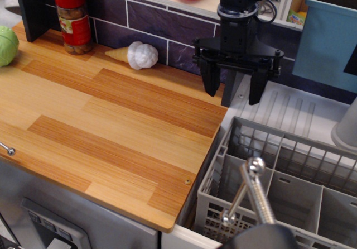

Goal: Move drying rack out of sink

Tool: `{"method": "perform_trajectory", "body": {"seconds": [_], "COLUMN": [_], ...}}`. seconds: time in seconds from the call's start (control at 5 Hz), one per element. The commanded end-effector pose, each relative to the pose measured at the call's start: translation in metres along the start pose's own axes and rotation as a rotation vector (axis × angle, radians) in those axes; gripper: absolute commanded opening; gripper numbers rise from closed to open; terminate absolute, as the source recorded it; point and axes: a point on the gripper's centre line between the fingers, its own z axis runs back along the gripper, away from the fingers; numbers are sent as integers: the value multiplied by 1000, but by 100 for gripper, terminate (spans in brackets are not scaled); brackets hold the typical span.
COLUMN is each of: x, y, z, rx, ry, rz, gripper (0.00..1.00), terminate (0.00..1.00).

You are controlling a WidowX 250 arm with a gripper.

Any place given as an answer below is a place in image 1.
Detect grey plastic drying rack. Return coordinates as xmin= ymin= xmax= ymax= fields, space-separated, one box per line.
xmin=194 ymin=117 xmax=356 ymax=248

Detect light blue box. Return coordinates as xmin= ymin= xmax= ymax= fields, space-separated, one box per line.
xmin=292 ymin=0 xmax=356 ymax=93

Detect white toy ice cream cone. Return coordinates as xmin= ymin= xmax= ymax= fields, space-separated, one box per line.
xmin=105 ymin=41 xmax=158 ymax=70

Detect colourful cardboard box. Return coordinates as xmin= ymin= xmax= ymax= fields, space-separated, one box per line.
xmin=286 ymin=0 xmax=308 ymax=26

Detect red-lidded spice jar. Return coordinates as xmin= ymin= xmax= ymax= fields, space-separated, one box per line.
xmin=55 ymin=0 xmax=92 ymax=55

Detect dark grey upright panel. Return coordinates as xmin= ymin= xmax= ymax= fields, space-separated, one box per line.
xmin=18 ymin=0 xmax=60 ymax=42

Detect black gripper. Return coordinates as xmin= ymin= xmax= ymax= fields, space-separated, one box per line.
xmin=192 ymin=18 xmax=284 ymax=105

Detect white toy sink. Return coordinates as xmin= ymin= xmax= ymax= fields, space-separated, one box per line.
xmin=161 ymin=83 xmax=349 ymax=248

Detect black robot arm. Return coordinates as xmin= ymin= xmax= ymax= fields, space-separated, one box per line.
xmin=192 ymin=0 xmax=284 ymax=107

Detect black cable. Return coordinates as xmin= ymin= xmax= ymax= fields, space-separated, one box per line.
xmin=258 ymin=0 xmax=278 ymax=24

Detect grey dishwasher control panel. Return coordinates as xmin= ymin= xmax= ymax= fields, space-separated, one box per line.
xmin=21 ymin=198 xmax=91 ymax=248

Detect green toy cabbage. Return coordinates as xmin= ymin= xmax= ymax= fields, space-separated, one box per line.
xmin=1 ymin=26 xmax=19 ymax=67

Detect small metal knob rod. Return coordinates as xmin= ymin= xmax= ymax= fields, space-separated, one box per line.
xmin=0 ymin=142 xmax=16 ymax=156

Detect grey faucet base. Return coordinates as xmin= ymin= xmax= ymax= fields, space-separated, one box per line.
xmin=331 ymin=99 xmax=357 ymax=152

